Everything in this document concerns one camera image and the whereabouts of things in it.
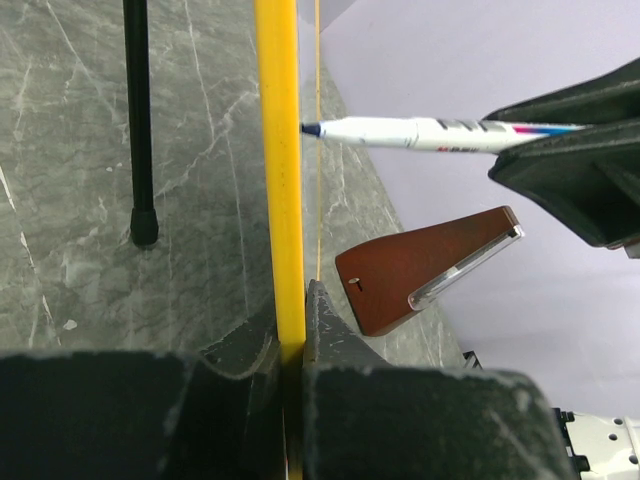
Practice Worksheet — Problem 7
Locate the orange framed whiteboard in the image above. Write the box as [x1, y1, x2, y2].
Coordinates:
[254, 1, 306, 479]

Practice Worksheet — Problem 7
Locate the white rainbow whiteboard marker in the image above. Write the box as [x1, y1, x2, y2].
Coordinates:
[300, 117, 585, 154]

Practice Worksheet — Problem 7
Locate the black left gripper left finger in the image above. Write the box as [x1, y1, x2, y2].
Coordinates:
[1, 324, 285, 479]

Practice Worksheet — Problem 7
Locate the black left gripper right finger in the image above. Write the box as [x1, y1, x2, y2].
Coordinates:
[302, 281, 575, 479]

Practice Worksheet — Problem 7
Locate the black perforated music stand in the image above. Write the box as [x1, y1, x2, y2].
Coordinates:
[123, 0, 159, 248]

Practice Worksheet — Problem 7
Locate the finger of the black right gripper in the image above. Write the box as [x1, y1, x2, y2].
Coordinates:
[485, 59, 639, 130]
[488, 119, 639, 249]

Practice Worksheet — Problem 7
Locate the brown whiteboard eraser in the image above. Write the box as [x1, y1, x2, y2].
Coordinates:
[335, 206, 523, 337]

